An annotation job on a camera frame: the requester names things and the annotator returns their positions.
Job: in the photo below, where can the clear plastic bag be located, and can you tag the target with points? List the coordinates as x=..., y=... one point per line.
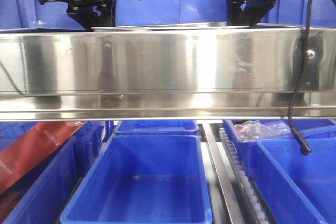
x=253, y=130

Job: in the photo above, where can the white roller track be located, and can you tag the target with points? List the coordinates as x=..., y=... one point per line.
x=245, y=187

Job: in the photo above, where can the blue bin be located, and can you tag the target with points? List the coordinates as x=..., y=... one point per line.
x=309, y=129
x=156, y=127
x=40, y=195
x=297, y=188
x=144, y=179

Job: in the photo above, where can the red package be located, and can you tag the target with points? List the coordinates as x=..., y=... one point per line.
x=32, y=148

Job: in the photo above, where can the blue bin lower left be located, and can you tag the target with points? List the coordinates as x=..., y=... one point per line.
x=40, y=195

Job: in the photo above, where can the blue bin lower centre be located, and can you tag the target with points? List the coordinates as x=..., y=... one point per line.
x=144, y=179

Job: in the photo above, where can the blue bin rear right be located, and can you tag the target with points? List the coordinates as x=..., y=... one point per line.
x=309, y=129

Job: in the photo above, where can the blue bin lower right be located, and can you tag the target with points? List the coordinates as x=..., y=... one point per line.
x=297, y=188

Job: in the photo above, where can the blue bin rear centre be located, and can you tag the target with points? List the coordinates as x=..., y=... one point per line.
x=156, y=127

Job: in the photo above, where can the large silver tray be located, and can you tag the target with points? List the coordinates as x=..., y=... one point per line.
x=186, y=26

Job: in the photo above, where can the stainless steel shelf front rail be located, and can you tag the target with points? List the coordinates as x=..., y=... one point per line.
x=208, y=73

